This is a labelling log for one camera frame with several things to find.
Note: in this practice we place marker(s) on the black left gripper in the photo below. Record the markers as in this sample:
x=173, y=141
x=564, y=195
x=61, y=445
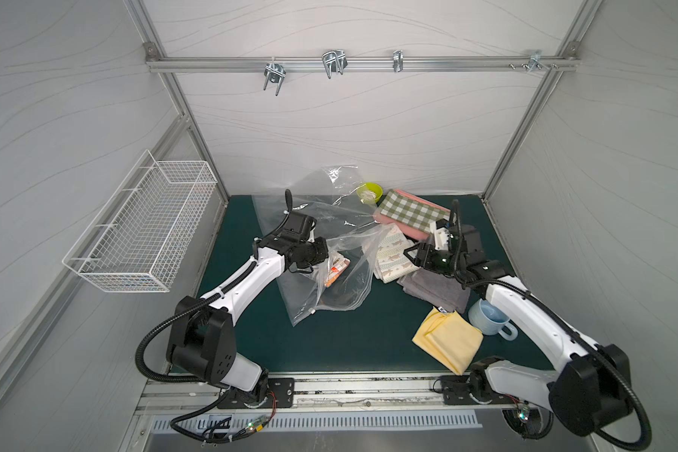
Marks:
x=314, y=251

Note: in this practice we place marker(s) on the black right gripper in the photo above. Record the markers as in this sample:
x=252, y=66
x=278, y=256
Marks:
x=424, y=255

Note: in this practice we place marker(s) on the white rabbit patterned towel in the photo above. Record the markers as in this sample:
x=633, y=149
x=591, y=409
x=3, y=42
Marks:
x=391, y=264

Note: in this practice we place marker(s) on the clear plastic vacuum bag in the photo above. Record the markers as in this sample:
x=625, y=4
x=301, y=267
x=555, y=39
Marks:
x=331, y=195

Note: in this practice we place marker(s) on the grey towel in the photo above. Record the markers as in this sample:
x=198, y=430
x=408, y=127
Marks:
x=440, y=291

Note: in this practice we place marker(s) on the yellow towel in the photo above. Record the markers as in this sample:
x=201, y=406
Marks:
x=449, y=339

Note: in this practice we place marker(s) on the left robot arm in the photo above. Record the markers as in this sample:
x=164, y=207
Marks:
x=204, y=344

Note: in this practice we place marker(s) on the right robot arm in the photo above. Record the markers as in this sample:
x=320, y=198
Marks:
x=589, y=385

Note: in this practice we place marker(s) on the green checkered folded cloth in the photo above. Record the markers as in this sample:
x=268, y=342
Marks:
x=412, y=210

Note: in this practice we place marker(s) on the pink tray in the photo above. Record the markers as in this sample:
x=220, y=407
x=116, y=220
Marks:
x=398, y=226

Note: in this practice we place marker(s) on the small green bowl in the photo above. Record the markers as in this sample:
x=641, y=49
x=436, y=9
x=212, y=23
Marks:
x=369, y=193

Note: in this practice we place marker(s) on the green table mat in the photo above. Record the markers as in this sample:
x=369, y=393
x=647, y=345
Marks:
x=377, y=336

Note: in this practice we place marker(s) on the light blue mug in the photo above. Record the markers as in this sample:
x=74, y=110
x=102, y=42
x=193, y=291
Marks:
x=492, y=321

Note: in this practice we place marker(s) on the metal u-bolt clamp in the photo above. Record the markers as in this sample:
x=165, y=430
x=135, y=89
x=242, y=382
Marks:
x=274, y=75

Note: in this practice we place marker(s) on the metal u-bolt hook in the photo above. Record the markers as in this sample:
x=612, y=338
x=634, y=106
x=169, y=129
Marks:
x=334, y=61

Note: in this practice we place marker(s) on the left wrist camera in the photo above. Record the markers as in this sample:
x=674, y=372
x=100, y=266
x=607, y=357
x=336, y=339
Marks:
x=298, y=226

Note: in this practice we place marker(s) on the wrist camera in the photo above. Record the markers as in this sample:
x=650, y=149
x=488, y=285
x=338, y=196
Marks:
x=298, y=226
x=446, y=235

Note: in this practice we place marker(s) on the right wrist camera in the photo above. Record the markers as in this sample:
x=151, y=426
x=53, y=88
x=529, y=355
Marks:
x=446, y=235

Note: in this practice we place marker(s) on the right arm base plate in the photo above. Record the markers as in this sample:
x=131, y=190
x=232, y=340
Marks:
x=468, y=390

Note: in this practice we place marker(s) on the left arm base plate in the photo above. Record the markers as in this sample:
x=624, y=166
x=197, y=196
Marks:
x=269, y=392

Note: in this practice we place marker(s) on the white wire basket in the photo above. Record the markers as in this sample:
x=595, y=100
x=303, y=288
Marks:
x=139, y=238

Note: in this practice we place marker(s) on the white slotted cable duct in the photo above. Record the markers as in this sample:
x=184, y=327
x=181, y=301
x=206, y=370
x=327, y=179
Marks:
x=339, y=421

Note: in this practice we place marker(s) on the small metal bracket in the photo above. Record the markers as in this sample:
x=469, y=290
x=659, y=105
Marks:
x=398, y=61

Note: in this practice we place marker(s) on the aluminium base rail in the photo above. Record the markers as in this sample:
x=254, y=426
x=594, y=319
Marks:
x=315, y=392

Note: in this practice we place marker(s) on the metal hook bracket right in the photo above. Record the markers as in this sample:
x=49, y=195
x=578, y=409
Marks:
x=534, y=63

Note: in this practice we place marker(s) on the aluminium crossbar rail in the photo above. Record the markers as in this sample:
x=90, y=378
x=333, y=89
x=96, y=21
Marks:
x=356, y=64

